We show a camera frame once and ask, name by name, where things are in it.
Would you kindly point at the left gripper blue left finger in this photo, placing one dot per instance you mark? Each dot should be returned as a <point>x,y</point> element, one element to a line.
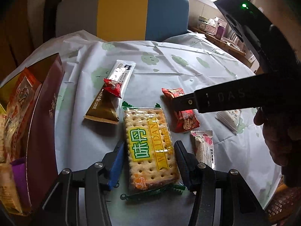
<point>115,164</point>

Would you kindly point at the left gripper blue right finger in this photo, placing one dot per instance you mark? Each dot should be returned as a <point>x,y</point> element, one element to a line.
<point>187,163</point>

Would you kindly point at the pink rose snack packet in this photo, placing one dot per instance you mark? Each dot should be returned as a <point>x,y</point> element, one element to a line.
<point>204,147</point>

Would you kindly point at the green yellow soda cracker pack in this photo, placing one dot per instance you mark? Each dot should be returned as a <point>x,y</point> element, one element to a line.
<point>152,163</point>

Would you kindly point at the red gold candy bar packet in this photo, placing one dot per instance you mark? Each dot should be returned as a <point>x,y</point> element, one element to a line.
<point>186,120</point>

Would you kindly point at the white Ba Zhen cake packet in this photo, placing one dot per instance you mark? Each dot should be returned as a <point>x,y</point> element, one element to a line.
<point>230,119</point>

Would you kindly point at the long white gold sachet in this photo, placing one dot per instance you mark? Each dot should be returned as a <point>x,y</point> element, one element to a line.
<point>106,105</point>

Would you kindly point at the small red candy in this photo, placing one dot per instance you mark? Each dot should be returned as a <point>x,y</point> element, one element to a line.
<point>113,87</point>

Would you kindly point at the large orange snack bag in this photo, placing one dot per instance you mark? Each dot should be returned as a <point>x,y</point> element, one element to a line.
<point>18,112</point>

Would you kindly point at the purple snack packet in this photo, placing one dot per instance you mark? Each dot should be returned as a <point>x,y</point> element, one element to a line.
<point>20,178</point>

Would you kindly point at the clear rice cracker packet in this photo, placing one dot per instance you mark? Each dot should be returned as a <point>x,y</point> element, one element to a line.
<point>9,195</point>

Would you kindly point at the person's right hand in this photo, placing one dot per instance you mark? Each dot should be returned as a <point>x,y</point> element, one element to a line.
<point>280,133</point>

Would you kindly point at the wooden side table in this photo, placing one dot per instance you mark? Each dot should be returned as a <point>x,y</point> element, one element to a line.
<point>245,56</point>

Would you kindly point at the red gift box gold interior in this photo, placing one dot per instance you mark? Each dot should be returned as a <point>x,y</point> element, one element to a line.
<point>38,141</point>

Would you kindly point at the purple small box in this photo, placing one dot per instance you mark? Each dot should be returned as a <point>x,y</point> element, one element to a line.
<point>220,32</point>

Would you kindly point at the tissue box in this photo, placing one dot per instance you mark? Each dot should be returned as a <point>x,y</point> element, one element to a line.
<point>207,25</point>

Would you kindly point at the pale cloud-print tablecloth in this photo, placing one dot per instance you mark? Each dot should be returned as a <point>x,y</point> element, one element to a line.
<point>87,59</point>

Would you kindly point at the wicker chair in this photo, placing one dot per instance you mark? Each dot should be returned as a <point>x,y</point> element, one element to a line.
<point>284,202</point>

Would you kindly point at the grey yellow blue chair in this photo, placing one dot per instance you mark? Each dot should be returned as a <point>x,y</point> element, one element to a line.
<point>124,20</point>

